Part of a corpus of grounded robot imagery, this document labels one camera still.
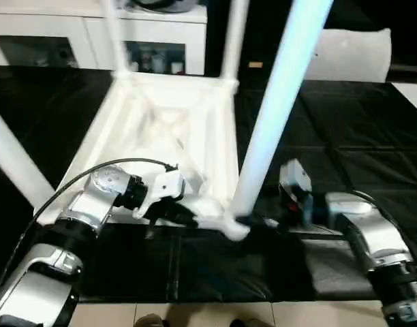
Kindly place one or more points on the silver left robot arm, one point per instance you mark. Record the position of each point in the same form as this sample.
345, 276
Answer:
89, 204

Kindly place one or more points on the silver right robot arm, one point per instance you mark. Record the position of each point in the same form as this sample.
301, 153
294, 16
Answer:
372, 231

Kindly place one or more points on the black padded work mat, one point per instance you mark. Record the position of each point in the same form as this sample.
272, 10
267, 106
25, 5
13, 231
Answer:
365, 136

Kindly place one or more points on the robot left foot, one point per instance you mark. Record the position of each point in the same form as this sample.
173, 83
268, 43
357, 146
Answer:
150, 321

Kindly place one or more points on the small white jar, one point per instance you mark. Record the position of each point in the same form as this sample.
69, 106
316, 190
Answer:
134, 66
176, 67

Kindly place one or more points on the white jar with blue print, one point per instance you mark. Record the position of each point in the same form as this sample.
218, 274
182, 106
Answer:
156, 63

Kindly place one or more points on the small gold label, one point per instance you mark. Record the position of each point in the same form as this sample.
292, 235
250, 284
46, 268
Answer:
255, 64

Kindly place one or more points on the white flat board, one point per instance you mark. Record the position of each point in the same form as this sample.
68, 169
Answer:
413, 98

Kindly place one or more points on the grey black helmet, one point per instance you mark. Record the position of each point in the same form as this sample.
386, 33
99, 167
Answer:
164, 4

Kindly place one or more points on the white cabinet with glass doors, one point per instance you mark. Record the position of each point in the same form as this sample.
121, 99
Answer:
58, 24

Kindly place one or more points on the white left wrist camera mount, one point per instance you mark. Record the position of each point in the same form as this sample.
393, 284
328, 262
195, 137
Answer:
167, 185

